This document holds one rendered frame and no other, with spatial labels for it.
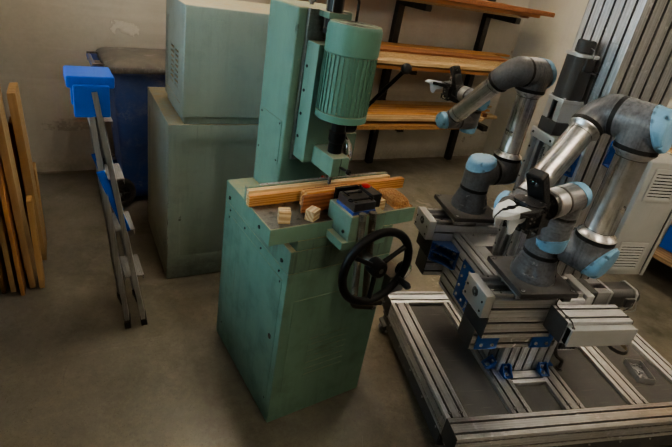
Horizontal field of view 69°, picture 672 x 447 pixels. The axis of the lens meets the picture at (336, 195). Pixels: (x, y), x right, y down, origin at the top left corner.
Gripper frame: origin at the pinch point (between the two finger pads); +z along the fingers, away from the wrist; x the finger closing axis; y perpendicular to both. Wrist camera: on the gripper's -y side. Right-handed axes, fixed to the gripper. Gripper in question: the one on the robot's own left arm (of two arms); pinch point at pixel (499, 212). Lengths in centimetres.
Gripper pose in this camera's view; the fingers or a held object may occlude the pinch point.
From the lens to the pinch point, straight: 112.9
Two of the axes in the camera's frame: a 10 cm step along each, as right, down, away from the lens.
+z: -8.1, 1.7, -5.6
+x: -5.8, -4.0, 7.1
